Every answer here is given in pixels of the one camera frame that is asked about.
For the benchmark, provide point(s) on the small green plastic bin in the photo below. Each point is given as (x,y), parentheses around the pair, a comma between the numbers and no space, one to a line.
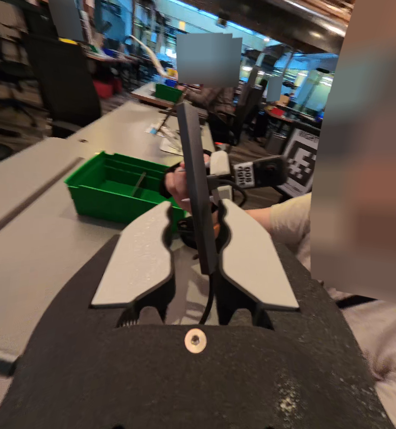
(167,93)

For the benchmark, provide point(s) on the tall black office chair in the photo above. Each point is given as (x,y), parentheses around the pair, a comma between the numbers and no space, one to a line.
(63,87)

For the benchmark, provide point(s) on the grey waste bin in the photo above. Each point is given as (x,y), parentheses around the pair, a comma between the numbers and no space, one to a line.
(275,142)

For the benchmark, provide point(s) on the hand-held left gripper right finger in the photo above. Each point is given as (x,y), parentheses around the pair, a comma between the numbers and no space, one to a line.
(255,264)

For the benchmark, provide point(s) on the thin grey metal rod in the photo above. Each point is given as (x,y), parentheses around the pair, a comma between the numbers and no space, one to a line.
(139,184)

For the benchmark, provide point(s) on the grey usb hub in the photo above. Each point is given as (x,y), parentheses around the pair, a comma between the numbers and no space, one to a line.
(194,167)

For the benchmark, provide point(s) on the large green plastic bin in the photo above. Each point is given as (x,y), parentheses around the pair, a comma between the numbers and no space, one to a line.
(117,197)

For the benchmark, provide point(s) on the person's right hand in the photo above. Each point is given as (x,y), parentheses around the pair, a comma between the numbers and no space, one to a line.
(178,187)

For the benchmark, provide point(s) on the red storage bin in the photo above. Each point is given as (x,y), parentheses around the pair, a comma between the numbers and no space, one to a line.
(105,88)

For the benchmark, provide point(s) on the person's right forearm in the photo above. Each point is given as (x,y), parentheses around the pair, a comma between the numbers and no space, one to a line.
(285,214)

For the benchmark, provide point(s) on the person's light clothing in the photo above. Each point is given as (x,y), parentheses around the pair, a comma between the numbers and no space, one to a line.
(385,352)

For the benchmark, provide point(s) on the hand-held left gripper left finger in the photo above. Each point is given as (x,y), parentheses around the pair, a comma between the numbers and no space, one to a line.
(137,261)

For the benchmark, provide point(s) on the white curved tube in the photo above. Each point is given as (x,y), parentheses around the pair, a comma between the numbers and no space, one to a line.
(151,53)

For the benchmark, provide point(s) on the white paper sheet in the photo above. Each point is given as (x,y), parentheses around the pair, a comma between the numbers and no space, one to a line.
(170,144)

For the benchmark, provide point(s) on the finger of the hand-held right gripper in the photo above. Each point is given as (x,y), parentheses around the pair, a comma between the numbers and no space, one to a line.
(225,193)
(222,162)

